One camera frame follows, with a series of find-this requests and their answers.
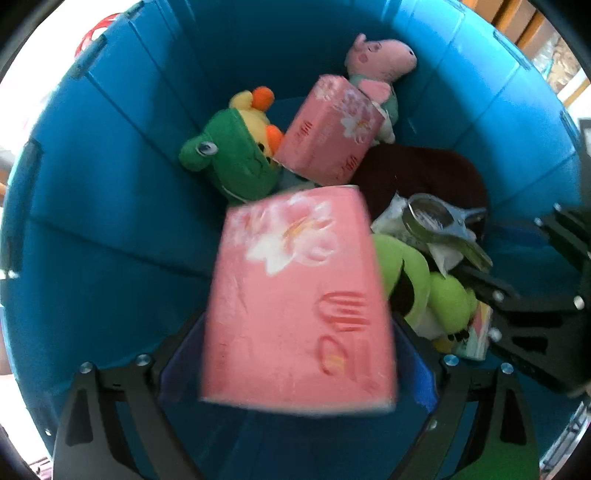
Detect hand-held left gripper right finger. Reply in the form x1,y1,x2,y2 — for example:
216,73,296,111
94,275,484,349
392,316,541,480

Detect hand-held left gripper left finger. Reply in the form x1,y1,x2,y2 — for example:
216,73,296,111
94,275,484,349
53,309,208,480

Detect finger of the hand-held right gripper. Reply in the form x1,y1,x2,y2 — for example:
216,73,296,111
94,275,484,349
534,202,591,278
451,266,525,309

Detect pastel colourful card pack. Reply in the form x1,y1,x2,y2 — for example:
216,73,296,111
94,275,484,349
455,302,495,361

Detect silver metal clamp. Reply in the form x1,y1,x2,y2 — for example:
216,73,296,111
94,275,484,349
401,193,494,271

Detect light green plush toy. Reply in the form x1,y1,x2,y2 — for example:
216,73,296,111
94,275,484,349
372,233,478,354

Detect pink tissue pack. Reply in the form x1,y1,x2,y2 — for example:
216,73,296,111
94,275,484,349
199,185,399,414
276,75,386,186

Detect maroon cloth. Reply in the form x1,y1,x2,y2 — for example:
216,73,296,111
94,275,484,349
351,145,490,241

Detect blue plastic container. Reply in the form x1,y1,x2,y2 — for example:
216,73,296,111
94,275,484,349
0,0,585,480

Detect green frog duck plush toy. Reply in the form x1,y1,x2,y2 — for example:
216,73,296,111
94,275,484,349
179,86,284,204

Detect pink pig plush toy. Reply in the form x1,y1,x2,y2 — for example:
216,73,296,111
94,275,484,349
345,33,417,144

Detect wooden door frame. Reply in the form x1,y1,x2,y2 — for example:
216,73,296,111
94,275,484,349
492,0,561,51

